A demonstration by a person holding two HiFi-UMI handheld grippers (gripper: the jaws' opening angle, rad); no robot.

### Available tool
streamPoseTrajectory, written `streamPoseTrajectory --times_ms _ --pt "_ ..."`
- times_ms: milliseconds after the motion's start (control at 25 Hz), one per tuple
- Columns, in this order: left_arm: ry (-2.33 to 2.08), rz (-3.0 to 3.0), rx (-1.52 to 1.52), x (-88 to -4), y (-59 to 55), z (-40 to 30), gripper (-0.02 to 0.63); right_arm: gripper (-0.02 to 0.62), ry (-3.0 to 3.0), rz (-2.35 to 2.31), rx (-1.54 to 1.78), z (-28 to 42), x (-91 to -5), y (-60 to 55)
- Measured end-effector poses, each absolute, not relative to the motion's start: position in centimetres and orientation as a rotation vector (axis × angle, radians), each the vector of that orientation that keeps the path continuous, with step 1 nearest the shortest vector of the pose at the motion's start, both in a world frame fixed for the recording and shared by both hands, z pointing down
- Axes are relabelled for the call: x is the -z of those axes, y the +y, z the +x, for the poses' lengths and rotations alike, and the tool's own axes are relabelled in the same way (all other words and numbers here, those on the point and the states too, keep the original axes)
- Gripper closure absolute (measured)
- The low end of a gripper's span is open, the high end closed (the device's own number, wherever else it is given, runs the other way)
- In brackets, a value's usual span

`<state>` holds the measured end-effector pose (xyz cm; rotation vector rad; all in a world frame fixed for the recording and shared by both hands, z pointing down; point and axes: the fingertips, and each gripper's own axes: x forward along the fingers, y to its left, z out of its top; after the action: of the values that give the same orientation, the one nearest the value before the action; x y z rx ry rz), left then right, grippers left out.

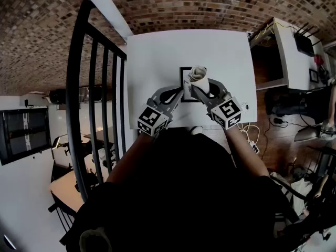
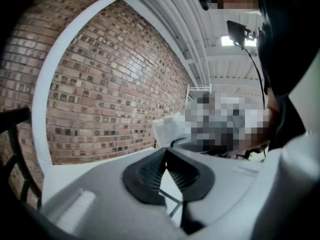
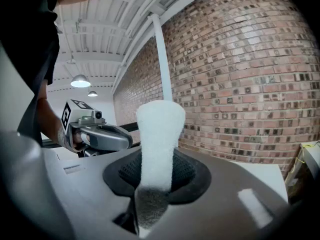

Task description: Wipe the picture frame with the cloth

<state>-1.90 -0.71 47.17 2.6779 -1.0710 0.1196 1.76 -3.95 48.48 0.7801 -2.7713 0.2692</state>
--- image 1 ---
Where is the black bag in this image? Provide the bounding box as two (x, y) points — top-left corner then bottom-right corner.
(264, 88), (331, 125)

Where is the black chair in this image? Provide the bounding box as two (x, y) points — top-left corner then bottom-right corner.
(270, 174), (336, 246)

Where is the white structural beam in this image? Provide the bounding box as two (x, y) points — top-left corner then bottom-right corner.
(75, 0), (135, 46)

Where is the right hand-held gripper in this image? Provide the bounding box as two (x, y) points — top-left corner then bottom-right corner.
(191, 79), (242, 130)

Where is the person's right forearm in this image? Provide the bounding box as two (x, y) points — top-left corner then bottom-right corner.
(224, 127), (271, 180)

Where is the white plastic bag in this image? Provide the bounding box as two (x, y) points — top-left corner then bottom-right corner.
(291, 180), (313, 215)

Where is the black framed window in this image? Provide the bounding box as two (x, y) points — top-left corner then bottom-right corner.
(0, 108), (52, 165)

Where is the white cable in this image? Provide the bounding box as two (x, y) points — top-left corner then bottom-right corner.
(237, 122), (260, 144)

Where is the wooden desk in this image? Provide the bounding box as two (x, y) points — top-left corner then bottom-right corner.
(49, 171), (85, 212)

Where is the black router with antennas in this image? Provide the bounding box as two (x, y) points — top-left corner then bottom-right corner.
(293, 22), (322, 57)

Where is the black desk lamp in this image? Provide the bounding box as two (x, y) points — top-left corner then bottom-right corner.
(52, 136), (70, 156)

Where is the yellow cable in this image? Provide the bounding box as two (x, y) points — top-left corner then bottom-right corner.
(251, 19), (283, 40)

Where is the person's left forearm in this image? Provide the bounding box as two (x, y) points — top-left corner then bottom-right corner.
(106, 132), (158, 184)

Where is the long wooden table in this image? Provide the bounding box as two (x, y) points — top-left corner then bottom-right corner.
(78, 126), (116, 148)

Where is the beige cloth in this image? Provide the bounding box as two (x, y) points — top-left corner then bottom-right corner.
(187, 66), (211, 94)

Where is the person's black shirt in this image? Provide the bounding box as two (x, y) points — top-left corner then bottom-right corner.
(73, 126), (300, 252)

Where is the black cable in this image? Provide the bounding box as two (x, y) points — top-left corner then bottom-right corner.
(262, 117), (289, 157)

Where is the white side desk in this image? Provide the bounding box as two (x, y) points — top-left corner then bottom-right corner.
(249, 17), (334, 91)

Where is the black metal railing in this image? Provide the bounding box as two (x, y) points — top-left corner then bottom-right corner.
(65, 0), (128, 203)

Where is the gray metal panel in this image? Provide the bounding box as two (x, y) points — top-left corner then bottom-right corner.
(293, 126), (325, 143)

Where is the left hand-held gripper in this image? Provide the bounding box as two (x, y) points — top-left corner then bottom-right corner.
(138, 86), (184, 137)

